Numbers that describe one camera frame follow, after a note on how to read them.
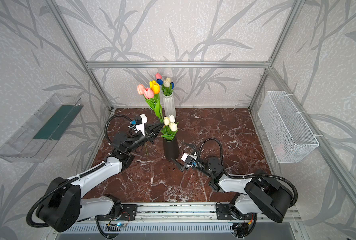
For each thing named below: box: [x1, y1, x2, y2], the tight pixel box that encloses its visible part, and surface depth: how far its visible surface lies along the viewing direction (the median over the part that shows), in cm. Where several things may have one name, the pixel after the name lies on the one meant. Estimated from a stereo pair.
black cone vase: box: [163, 136, 180, 161], surface depth 89 cm
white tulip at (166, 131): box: [160, 116, 172, 140], surface depth 74 cm
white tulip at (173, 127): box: [168, 121, 180, 141], surface depth 71 cm
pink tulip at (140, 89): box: [137, 84, 146, 95], surface depth 61 cm
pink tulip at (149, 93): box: [143, 87, 155, 100], surface depth 56 cm
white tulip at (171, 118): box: [168, 114, 176, 123], surface depth 77 cm
